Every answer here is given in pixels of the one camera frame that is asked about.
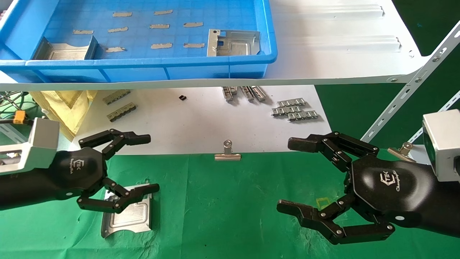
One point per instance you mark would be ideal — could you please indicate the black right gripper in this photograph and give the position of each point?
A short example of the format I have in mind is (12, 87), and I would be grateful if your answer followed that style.
(391, 187)

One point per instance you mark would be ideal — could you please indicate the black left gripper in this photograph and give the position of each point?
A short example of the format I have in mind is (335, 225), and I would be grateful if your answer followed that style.
(72, 172)

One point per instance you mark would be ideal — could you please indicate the stamped metal bracket part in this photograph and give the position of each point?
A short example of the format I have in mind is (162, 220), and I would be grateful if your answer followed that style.
(237, 46)
(129, 219)
(64, 52)

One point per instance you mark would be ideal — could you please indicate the grey terminal strip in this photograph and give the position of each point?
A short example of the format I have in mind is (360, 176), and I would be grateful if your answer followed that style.
(122, 112)
(116, 97)

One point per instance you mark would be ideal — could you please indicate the white paper sheet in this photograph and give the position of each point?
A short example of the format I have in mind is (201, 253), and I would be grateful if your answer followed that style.
(187, 122)

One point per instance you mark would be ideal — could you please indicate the silver notched metal strip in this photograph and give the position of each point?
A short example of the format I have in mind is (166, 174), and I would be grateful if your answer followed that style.
(286, 111)
(303, 116)
(291, 102)

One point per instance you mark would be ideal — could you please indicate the small black clip part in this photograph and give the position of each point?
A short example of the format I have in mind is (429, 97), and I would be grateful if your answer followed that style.
(182, 97)

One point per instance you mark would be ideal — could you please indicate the green table cloth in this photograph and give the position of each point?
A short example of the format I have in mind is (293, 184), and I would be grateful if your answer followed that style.
(230, 216)

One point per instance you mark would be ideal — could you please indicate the silver binder clip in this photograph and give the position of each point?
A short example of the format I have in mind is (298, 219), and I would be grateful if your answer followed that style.
(405, 148)
(227, 154)

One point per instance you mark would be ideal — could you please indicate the yellow woven bag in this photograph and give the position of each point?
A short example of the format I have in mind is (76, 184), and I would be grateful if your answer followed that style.
(64, 108)

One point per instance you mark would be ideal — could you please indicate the blue plastic bin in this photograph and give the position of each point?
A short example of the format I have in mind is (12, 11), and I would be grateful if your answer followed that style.
(143, 70)

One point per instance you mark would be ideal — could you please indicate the grey tape piece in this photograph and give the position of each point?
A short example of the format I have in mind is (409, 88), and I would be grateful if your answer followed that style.
(163, 12)
(83, 32)
(161, 45)
(122, 14)
(159, 26)
(115, 49)
(118, 30)
(193, 25)
(193, 45)

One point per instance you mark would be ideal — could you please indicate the white metal shelf board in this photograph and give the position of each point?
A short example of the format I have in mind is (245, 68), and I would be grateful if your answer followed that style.
(341, 61)

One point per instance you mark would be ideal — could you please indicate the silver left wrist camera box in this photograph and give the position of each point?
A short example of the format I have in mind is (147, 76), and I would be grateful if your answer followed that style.
(43, 140)

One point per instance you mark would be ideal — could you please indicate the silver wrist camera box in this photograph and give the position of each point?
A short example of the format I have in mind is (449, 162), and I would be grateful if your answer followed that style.
(444, 144)
(43, 140)

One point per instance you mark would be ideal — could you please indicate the silver metal rail piece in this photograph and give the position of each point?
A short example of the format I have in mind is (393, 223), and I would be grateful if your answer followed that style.
(247, 93)
(258, 93)
(228, 93)

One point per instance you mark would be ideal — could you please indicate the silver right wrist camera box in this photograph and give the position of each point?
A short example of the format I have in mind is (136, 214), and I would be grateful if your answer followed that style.
(444, 144)

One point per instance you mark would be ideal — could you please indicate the perforated steel shelf rail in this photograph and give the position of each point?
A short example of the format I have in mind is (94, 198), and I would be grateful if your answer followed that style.
(420, 77)
(451, 104)

